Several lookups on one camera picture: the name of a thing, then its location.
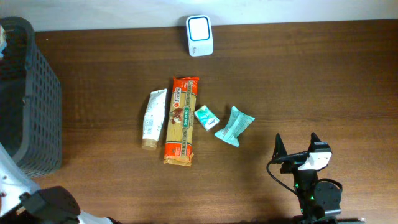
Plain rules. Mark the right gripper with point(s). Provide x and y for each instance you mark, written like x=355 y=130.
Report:
x=280 y=150

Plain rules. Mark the teal snack pouch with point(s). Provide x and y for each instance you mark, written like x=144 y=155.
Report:
x=238 y=122

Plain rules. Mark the small teal tissue pack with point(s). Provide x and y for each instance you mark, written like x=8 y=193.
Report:
x=206 y=117

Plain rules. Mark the orange spaghetti pasta packet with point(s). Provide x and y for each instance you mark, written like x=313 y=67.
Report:
x=178 y=144

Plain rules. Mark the white tube with gold cap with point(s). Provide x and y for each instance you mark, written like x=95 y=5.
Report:
x=153 y=119

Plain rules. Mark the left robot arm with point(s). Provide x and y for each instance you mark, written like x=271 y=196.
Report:
x=23 y=201

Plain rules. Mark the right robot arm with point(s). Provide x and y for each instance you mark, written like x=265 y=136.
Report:
x=319 y=199

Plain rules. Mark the white barcode scanner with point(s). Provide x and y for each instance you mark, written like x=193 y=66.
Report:
x=199 y=36

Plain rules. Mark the grey plastic mesh basket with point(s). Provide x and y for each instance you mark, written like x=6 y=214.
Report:
x=31 y=102

